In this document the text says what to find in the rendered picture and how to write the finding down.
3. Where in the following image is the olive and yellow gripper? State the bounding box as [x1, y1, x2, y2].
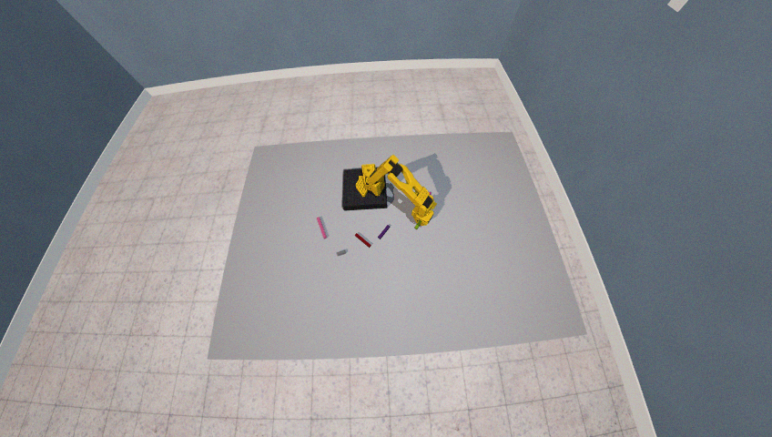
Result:
[411, 202, 437, 226]

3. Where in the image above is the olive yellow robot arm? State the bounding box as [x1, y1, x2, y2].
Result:
[356, 155, 434, 217]

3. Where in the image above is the dark red rod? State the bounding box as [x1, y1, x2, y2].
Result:
[355, 234, 371, 247]

